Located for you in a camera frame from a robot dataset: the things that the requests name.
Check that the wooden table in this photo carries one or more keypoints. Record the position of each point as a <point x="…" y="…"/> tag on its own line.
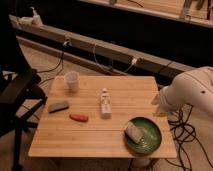
<point x="93" y="125"/>

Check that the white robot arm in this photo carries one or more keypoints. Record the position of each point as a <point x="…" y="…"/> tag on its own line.
<point x="194" y="87"/>

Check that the orange carrot toy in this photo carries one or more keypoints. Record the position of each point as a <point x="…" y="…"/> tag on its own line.
<point x="80" y="118"/>

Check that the white tube bottle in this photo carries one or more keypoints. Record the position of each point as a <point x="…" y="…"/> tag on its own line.
<point x="105" y="104"/>

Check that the white sponge on plate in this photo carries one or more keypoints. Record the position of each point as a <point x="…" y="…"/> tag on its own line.
<point x="133" y="132"/>

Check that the white spray bottle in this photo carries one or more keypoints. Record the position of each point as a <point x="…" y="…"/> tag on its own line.
<point x="36" y="18"/>

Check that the green plate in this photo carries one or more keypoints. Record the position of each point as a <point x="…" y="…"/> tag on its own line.
<point x="151" y="140"/>

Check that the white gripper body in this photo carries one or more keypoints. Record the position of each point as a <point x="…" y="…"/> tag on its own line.
<point x="164" y="102"/>

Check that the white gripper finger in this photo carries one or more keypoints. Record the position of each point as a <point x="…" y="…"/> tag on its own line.
<point x="155" y="100"/>
<point x="160" y="112"/>

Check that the black chair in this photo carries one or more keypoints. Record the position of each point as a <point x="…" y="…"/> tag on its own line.
<point x="20" y="95"/>

